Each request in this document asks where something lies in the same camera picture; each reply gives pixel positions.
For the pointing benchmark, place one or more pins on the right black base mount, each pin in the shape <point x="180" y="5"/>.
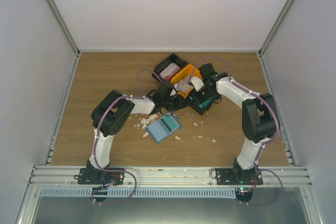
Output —
<point x="228" y="175"/>

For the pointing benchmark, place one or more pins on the white red cards pile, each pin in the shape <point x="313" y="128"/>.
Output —
<point x="183" y="86"/>

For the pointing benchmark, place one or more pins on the grey slotted cable duct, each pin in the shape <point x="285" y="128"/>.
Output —
<point x="140" y="192"/>

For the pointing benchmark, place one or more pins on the yellow bin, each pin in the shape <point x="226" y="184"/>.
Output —
<point x="185" y="73"/>

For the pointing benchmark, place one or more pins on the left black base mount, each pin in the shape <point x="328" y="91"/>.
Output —
<point x="93" y="176"/>

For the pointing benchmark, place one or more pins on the teal cards stack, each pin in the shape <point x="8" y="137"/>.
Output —
<point x="205" y="105"/>

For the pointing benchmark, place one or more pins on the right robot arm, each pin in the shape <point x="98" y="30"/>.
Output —
<point x="260" y="123"/>

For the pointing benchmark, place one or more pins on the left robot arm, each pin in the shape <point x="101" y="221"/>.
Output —
<point x="113" y="111"/>

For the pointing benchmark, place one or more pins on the teal magnetic stripe card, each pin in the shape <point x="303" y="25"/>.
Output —
<point x="171" y="123"/>

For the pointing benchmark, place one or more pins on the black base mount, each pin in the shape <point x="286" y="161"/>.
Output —
<point x="93" y="176"/>
<point x="228" y="175"/>

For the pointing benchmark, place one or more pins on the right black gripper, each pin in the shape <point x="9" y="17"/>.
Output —
<point x="202" y="100"/>

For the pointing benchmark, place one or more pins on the red white cards stack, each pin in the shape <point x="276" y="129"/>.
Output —
<point x="169" y="71"/>

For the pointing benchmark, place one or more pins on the blue card holder wallet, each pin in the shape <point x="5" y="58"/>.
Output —
<point x="157" y="131"/>

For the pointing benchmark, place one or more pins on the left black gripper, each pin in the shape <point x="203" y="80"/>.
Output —
<point x="179" y="103"/>

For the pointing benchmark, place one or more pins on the aluminium front rail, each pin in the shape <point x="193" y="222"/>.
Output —
<point x="171" y="177"/>

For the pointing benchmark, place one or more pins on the right black bin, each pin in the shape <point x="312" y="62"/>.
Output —
<point x="199" y="101"/>

